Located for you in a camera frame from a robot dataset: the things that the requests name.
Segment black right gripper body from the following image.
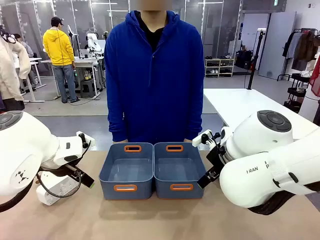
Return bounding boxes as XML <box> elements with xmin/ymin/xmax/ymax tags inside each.
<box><xmin>205</xmin><ymin>146</ymin><xmax>227</xmax><ymax>177</ymax></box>

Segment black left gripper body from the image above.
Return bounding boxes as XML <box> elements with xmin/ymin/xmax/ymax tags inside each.
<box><xmin>42</xmin><ymin>161</ymin><xmax>85</xmax><ymax>179</ymax></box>

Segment person's left forearm blue sleeve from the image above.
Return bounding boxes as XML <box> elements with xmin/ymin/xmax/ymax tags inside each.
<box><xmin>184</xmin><ymin>99</ymin><xmax>205</xmax><ymax>141</ymax></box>

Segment person's right forearm blue sleeve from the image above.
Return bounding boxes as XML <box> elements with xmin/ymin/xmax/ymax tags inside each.
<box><xmin>107</xmin><ymin>99</ymin><xmax>129</xmax><ymax>143</ymax></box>

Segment large white table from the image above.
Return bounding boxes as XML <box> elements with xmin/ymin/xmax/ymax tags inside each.
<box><xmin>203</xmin><ymin>87</ymin><xmax>320</xmax><ymax>141</ymax></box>

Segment dark grey step stool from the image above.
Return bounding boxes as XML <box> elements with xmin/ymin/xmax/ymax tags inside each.
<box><xmin>79</xmin><ymin>80</ymin><xmax>98</xmax><ymax>99</ymax></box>

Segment white shoe rack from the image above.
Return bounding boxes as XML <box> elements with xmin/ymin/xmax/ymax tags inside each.
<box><xmin>204</xmin><ymin>57</ymin><xmax>236</xmax><ymax>78</ymax></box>

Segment person in blue hoodie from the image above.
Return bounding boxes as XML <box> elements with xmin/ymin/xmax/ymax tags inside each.
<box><xmin>103</xmin><ymin>0</ymin><xmax>205</xmax><ymax>145</ymax></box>

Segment small white side desk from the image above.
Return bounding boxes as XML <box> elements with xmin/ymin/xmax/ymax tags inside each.
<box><xmin>14</xmin><ymin>57</ymin><xmax>48</xmax><ymax>104</ymax></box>

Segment black rolling cart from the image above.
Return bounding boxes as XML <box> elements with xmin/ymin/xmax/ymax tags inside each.
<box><xmin>283</xmin><ymin>72</ymin><xmax>312</xmax><ymax>114</ymax></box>

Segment white workbench desk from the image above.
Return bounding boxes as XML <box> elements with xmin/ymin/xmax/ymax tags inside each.
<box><xmin>40</xmin><ymin>55</ymin><xmax>105</xmax><ymax>99</ymax></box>

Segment black tripod pole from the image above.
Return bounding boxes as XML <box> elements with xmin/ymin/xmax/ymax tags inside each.
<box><xmin>246</xmin><ymin>28</ymin><xmax>266</xmax><ymax>91</ymax></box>

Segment person in yellow hoodie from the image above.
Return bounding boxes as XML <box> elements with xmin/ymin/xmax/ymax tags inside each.
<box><xmin>42</xmin><ymin>16</ymin><xmax>81</xmax><ymax>104</ymax></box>

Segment seated person grey top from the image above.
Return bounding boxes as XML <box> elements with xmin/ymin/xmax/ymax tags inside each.
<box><xmin>13</xmin><ymin>33</ymin><xmax>38</xmax><ymax>92</ymax></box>

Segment red hanging garment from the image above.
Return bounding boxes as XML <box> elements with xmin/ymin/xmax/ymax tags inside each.
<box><xmin>308</xmin><ymin>53</ymin><xmax>320</xmax><ymax>98</ymax></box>

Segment black clothes rack with coats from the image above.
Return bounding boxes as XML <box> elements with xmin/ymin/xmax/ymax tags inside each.
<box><xmin>276</xmin><ymin>27</ymin><xmax>320</xmax><ymax>82</ymax></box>

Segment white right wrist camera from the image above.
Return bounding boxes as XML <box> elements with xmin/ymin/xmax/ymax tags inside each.
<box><xmin>191</xmin><ymin>129</ymin><xmax>214</xmax><ymax>147</ymax></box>

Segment blue basket orange handles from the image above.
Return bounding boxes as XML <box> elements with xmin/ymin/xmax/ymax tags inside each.
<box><xmin>98</xmin><ymin>142</ymin><xmax>155</xmax><ymax>201</ymax></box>
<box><xmin>153</xmin><ymin>141</ymin><xmax>207</xmax><ymax>200</ymax></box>

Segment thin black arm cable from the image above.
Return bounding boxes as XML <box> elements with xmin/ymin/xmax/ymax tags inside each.
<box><xmin>35</xmin><ymin>170</ymin><xmax>84</xmax><ymax>199</ymax></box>

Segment black left arm cable sleeve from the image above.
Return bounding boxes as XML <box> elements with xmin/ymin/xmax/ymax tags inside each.
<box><xmin>0</xmin><ymin>181</ymin><xmax>34</xmax><ymax>214</ymax></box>

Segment black arm cable sleeve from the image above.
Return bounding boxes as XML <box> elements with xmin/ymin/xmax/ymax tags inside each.
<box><xmin>246</xmin><ymin>181</ymin><xmax>320</xmax><ymax>216</ymax></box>
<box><xmin>0</xmin><ymin>181</ymin><xmax>34</xmax><ymax>214</ymax></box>

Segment black right arm cable sleeve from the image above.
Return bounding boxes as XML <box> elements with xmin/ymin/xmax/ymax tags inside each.
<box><xmin>246</xmin><ymin>181</ymin><xmax>320</xmax><ymax>216</ymax></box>

